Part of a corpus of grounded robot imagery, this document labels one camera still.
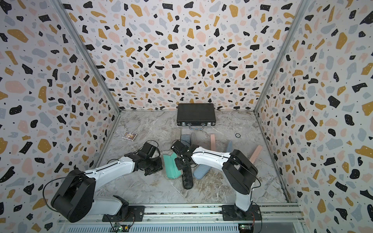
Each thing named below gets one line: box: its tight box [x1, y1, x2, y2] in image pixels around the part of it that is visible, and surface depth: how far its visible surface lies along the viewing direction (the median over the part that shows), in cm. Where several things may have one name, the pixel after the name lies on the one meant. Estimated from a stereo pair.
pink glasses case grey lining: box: [210, 133, 216, 151], surface depth 99 cm
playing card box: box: [121, 131, 138, 142], surface depth 105 cm
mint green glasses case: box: [162, 151, 184, 180], surface depth 90 cm
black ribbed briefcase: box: [176, 102, 217, 127], surface depth 112 cm
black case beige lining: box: [182, 166, 194, 190], surface depth 85 cm
